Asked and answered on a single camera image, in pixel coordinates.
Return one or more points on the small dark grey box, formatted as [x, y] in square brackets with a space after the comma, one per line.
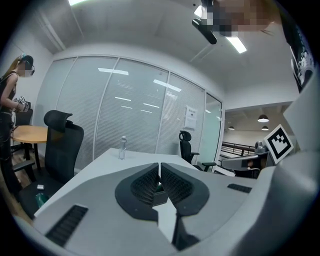
[160, 198]

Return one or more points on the clear water bottle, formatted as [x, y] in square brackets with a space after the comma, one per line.
[122, 148]

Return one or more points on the black metal railing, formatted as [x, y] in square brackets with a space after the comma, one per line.
[237, 147]

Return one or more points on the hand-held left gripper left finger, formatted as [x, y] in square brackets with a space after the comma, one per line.
[95, 200]

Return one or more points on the person's black printed shirt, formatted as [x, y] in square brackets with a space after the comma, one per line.
[300, 50]

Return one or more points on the green plastic packet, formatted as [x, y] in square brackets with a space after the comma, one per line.
[41, 200]

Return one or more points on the round wooden table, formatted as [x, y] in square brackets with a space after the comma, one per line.
[30, 133]

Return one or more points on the white paper notice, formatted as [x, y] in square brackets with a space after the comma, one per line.
[190, 117]

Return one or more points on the black office chair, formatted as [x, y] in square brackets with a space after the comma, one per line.
[26, 117]
[186, 147]
[62, 150]

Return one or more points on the green and white box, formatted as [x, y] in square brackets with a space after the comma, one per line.
[159, 188]

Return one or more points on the white table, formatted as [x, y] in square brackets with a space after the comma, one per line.
[105, 165]

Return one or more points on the small white packet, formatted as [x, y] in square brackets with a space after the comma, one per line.
[40, 186]

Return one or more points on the black head-worn camera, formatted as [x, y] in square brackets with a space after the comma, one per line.
[205, 30]

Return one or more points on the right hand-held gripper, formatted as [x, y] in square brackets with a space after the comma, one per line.
[278, 143]

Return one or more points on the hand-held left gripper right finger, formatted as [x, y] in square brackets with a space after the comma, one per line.
[222, 197]

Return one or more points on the black pendant lamp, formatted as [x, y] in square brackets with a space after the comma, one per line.
[263, 118]
[231, 128]
[265, 128]

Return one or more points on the person's head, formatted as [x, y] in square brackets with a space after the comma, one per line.
[240, 13]

